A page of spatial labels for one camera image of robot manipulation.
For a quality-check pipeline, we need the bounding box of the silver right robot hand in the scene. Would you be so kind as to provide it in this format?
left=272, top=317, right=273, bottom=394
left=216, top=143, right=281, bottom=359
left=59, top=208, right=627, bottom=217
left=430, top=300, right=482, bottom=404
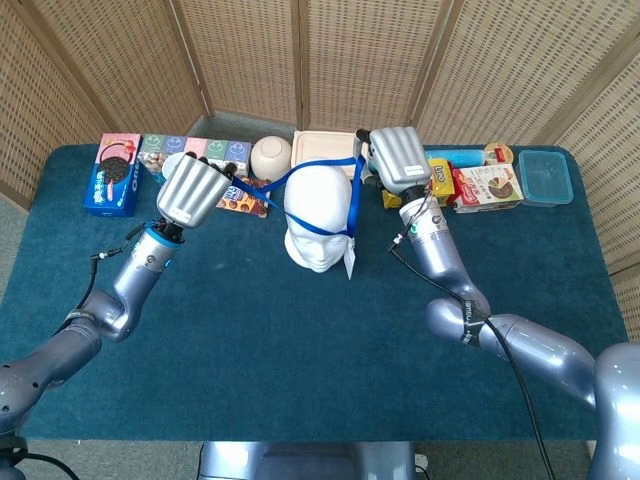
left=353, top=126, right=432, bottom=196

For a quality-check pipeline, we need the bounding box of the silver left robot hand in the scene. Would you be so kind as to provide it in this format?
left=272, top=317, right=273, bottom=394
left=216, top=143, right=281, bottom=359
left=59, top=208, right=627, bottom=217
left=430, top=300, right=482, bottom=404
left=155, top=152, right=240, bottom=229

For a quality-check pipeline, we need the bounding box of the light blue plastic pitcher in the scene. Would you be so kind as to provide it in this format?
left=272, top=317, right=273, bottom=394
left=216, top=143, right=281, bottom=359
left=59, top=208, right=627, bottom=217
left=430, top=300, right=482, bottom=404
left=160, top=152, right=189, bottom=184

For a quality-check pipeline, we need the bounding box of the yellow Lipo snack bag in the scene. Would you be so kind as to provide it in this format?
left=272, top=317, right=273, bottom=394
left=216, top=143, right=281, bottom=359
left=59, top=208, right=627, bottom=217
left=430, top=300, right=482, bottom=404
left=382, top=157, right=457, bottom=210

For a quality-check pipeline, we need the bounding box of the pastel smiley multipack box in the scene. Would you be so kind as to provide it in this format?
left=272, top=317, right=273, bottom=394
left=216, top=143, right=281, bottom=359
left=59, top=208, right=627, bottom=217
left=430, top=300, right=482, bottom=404
left=137, top=133, right=252, bottom=177

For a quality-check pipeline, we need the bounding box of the brown Hello Panda box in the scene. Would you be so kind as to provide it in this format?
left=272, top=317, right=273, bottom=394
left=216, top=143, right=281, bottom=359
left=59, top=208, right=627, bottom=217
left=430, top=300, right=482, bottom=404
left=214, top=174, right=273, bottom=219

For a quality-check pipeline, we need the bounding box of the light blue roll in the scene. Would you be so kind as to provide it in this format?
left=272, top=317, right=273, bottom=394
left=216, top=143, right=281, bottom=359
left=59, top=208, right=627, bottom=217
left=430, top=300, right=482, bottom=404
left=424, top=144, right=487, bottom=169

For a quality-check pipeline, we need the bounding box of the beige lidded lunch box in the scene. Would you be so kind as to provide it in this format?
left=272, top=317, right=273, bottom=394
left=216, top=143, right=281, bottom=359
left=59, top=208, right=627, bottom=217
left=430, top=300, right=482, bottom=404
left=290, top=129, right=369, bottom=181

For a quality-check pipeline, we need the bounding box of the blue Oreo cookie box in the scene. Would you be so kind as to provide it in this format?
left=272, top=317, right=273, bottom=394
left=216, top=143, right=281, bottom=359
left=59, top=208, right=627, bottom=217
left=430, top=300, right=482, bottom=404
left=82, top=132, right=146, bottom=218

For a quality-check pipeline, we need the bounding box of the beige bowl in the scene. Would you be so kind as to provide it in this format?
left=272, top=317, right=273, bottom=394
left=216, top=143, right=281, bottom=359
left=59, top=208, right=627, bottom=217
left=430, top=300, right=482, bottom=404
left=249, top=135, right=293, bottom=182

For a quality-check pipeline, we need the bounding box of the white foam mannequin head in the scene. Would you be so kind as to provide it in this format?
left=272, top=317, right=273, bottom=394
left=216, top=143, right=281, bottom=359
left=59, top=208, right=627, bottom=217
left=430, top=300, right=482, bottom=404
left=283, top=164, right=354, bottom=275

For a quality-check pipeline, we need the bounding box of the red white pie box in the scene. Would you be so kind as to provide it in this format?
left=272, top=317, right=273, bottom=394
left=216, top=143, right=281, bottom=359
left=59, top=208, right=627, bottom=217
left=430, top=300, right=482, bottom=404
left=447, top=163, right=525, bottom=215

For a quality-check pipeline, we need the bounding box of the small cup yellow red lid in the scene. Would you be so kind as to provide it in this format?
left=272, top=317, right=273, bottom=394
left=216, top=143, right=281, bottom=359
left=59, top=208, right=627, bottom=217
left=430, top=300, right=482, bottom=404
left=482, top=142, right=516, bottom=167

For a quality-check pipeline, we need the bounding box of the woven rattan folding screen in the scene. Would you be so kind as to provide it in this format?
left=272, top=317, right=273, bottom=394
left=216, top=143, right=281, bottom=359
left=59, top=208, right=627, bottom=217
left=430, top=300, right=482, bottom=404
left=0, top=0, right=640, bottom=351

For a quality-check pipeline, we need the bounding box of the teal plastic food container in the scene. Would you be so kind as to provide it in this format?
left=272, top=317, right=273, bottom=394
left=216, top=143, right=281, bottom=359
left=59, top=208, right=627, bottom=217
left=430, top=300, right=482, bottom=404
left=517, top=149, right=575, bottom=207

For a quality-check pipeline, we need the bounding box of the blue table cloth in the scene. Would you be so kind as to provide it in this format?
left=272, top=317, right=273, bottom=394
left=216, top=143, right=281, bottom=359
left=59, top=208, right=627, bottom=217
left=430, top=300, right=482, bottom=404
left=0, top=143, right=631, bottom=444

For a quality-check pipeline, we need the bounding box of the grey robot torso base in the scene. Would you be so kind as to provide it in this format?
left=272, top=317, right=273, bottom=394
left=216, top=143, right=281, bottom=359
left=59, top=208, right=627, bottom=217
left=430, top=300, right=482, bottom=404
left=198, top=440, right=417, bottom=480

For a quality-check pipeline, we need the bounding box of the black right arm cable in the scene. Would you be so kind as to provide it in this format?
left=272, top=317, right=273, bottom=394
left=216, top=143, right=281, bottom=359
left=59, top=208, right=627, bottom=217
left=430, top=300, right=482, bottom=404
left=388, top=234, right=556, bottom=480

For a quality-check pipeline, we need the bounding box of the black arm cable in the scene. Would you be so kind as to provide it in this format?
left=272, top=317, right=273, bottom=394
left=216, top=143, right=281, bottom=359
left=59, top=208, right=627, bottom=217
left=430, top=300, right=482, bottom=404
left=388, top=234, right=556, bottom=480
left=49, top=232, right=146, bottom=334

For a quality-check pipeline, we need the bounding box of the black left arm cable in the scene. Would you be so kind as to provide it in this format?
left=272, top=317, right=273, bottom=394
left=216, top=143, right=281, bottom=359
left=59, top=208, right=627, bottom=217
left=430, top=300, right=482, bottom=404
left=49, top=232, right=146, bottom=334

